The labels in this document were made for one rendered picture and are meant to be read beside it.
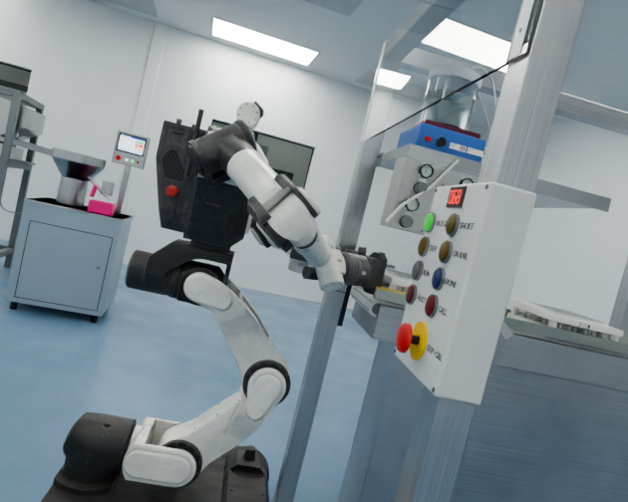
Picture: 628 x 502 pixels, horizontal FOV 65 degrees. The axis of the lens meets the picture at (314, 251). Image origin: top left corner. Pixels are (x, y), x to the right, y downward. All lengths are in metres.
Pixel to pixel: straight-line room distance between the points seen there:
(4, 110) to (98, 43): 2.24
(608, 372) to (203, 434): 1.24
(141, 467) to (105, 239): 2.31
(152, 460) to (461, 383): 1.12
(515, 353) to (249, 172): 0.95
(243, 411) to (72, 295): 2.44
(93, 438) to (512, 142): 1.34
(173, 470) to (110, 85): 5.44
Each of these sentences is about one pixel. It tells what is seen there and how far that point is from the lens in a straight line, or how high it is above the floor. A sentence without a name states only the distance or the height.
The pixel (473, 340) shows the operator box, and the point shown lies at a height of 0.98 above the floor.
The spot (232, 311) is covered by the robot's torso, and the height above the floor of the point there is 0.76.
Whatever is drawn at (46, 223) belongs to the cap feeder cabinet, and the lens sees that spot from 3.75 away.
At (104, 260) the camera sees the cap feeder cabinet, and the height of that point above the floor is 0.46.
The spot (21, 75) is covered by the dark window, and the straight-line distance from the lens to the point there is 6.86.
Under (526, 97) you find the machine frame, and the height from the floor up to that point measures 1.30.
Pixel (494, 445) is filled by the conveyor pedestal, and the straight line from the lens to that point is 1.73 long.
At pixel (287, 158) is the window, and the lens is 6.55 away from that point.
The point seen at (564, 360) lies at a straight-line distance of 1.69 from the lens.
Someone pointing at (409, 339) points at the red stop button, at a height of 0.95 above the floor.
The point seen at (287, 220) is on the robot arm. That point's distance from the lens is 1.05.
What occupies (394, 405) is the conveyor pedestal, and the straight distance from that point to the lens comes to 1.55.
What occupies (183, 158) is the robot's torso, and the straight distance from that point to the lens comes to 1.40.
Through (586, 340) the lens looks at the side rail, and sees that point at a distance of 1.71.
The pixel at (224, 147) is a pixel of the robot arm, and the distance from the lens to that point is 1.20.
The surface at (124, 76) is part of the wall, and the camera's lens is 6.53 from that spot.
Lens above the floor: 1.07
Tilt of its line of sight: 4 degrees down
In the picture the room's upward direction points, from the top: 14 degrees clockwise
